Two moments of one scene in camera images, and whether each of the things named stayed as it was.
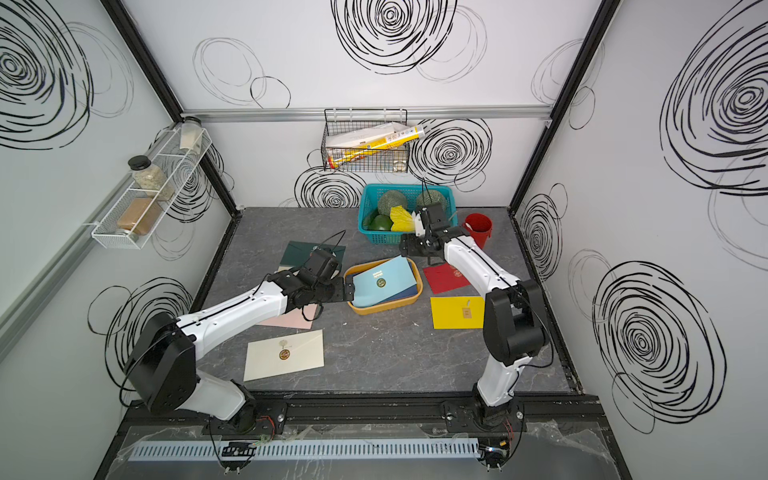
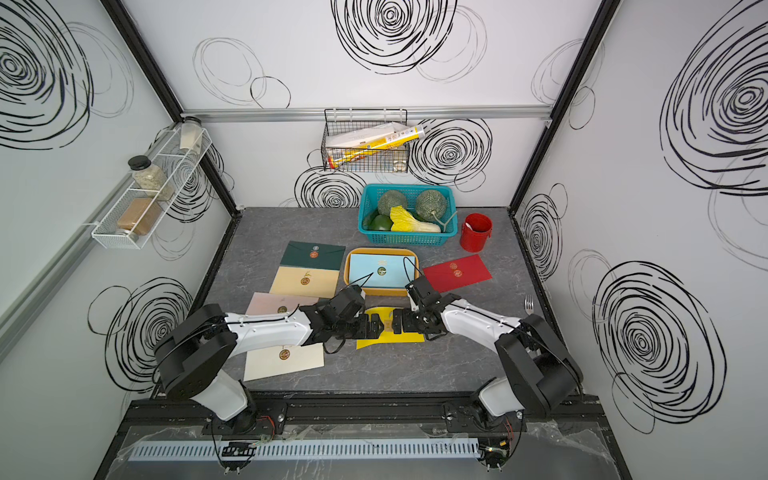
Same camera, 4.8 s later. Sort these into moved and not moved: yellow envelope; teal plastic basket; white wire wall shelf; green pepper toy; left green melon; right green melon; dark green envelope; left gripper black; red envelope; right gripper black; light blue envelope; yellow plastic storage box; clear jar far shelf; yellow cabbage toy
Moved: yellow envelope; left gripper black; right gripper black; light blue envelope; yellow plastic storage box
Not moved: red envelope; green pepper toy; white wire wall shelf; right green melon; clear jar far shelf; teal plastic basket; yellow cabbage toy; left green melon; dark green envelope
